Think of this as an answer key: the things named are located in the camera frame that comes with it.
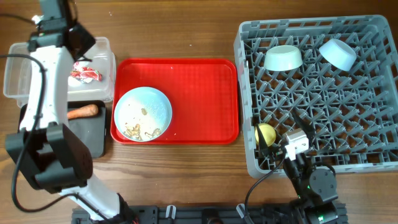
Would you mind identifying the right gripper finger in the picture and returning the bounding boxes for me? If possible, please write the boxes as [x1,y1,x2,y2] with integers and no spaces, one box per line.
[292,110,315,139]
[255,124,268,149]

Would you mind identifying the yellow cup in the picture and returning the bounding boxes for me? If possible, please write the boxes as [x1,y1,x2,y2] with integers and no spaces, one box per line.
[258,123,277,146]

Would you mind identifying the red snack wrapper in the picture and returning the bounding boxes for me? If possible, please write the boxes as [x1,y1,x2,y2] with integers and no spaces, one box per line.
[70,67,102,83]

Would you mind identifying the white tissue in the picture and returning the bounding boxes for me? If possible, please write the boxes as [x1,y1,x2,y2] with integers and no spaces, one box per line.
[68,62,89,87]

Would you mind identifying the orange carrot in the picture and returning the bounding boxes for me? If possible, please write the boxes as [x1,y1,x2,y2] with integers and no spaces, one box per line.
[67,104,99,119]

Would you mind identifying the green bowl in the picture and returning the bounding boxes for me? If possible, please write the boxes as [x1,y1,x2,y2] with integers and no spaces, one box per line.
[264,45,303,72]

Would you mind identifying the light blue bowl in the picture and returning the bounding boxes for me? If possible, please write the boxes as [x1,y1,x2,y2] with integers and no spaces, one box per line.
[319,39,356,72]

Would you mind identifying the light blue plate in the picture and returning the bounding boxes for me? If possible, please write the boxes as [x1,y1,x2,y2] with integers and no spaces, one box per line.
[113,86,173,142]

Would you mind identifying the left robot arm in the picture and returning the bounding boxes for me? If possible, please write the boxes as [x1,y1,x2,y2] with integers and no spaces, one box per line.
[5,1,137,223]

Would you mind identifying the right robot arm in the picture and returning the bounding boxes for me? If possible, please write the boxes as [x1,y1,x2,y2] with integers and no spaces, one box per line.
[251,111,338,223]

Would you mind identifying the grey dishwasher rack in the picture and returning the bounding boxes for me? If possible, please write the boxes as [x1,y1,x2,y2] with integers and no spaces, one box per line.
[234,15,397,178]

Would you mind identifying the clear plastic bin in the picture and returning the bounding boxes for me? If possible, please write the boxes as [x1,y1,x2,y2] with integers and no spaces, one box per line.
[2,37,116,107]

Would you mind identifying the red serving tray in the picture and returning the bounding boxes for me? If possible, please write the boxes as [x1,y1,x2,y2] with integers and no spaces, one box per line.
[113,58,239,145]

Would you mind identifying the black tray bin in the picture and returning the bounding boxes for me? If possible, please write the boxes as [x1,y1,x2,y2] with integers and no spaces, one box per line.
[18,100,107,159]

